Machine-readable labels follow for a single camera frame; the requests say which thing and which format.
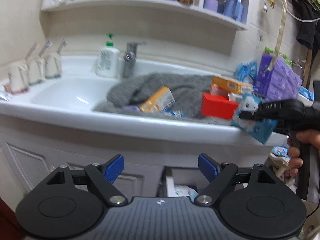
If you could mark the white ceramic sink basin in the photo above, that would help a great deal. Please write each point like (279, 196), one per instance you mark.
(65, 92)

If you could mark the dark red door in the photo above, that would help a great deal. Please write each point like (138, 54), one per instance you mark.
(8, 222)

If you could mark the white and pink packet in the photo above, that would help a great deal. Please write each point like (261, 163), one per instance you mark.
(217, 90)

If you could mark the toothbrush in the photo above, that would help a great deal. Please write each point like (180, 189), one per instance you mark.
(32, 51)
(61, 46)
(45, 47)

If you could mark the grey towel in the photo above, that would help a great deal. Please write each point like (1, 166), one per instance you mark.
(185, 87)

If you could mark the red cardboard box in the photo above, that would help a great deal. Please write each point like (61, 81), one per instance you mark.
(217, 106)

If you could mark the beige toothbrush cup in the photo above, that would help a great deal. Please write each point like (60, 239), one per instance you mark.
(53, 66)
(35, 72)
(17, 80)

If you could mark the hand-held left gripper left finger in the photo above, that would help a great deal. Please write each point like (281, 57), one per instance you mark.
(114, 168)

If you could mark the blue plastic tissue pack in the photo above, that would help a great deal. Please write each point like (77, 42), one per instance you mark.
(246, 71)

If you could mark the person's right hand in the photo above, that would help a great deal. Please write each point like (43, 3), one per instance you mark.
(312, 137)

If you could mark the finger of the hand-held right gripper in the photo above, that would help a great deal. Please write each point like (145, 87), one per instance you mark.
(257, 116)
(273, 107)

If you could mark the white pump bottle green cap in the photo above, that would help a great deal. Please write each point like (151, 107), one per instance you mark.
(107, 61)

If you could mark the light blue and white packet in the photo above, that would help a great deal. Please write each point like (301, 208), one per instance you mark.
(260, 130)

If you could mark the blue and white tube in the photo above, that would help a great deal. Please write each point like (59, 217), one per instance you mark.
(172, 113)

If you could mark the white wall shelf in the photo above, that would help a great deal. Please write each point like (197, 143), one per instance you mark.
(140, 7)

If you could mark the dark hanging clothing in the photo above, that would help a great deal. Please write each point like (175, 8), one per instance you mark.
(306, 25)

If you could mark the orange box with barcode label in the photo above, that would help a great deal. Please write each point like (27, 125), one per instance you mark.
(230, 84)

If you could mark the purple jar with gold lid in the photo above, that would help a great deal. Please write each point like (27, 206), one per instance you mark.
(210, 1)

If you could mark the orange and white box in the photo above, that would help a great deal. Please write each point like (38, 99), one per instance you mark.
(158, 99)

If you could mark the stack of purple tissue packs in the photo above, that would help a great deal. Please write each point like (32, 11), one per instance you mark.
(280, 82)

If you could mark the chrome faucet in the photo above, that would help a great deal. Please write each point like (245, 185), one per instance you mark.
(130, 60)

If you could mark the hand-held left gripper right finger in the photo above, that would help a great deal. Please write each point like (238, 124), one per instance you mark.
(207, 167)

